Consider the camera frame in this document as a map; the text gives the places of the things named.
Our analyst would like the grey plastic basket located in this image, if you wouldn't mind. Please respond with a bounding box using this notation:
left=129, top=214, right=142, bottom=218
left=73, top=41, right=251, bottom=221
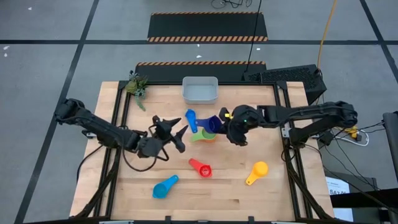
left=182, top=76, right=219, bottom=105

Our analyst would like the black side table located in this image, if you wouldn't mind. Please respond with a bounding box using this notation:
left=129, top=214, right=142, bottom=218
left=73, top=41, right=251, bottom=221
left=323, top=169, right=398, bottom=224

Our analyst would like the potted succulent plant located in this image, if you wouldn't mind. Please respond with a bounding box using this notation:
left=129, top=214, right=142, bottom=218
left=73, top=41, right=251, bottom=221
left=125, top=70, right=149, bottom=112

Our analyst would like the yellow measuring cup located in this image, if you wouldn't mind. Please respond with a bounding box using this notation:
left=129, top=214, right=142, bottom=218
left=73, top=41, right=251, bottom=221
left=245, top=161, right=269, bottom=186

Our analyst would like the black hazard-striped floor mat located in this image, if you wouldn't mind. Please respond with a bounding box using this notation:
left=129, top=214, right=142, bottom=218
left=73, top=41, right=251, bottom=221
left=135, top=61, right=267, bottom=83
left=147, top=11, right=269, bottom=43

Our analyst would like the red measuring cup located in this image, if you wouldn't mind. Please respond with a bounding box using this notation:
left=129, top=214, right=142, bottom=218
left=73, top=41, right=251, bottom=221
left=188, top=158, right=213, bottom=179

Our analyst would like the coiled black floor cable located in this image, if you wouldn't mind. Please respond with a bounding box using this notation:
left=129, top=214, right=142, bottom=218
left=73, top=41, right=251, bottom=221
left=210, top=0, right=253, bottom=9

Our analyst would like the green measuring cup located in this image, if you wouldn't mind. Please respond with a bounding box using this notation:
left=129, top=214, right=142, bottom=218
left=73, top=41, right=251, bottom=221
left=190, top=128, right=218, bottom=143

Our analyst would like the white paper sign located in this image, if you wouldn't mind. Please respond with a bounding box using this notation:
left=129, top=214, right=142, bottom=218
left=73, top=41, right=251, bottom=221
left=325, top=176, right=354, bottom=222

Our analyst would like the black hanging cable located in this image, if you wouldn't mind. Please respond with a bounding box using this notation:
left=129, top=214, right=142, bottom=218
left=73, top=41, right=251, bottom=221
left=245, top=0, right=262, bottom=73

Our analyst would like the yellow hanging cable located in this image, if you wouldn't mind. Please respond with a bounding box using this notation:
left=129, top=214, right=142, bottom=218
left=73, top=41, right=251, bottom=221
left=317, top=0, right=338, bottom=71

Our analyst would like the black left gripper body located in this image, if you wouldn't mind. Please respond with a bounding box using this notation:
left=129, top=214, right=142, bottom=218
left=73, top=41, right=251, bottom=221
left=152, top=114, right=187, bottom=153

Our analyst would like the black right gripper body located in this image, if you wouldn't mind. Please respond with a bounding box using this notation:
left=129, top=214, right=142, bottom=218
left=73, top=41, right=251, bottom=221
left=219, top=105, right=265, bottom=147

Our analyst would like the small blue measuring cup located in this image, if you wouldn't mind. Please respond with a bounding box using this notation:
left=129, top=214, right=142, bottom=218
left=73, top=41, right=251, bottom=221
left=185, top=108, right=199, bottom=134

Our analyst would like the black upright post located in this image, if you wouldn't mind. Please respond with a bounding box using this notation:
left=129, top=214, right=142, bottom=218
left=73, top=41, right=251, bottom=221
left=382, top=111, right=398, bottom=183

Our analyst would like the white power strip yellow plug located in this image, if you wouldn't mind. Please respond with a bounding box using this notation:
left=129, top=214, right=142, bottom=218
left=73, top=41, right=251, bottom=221
left=340, top=124, right=370, bottom=147

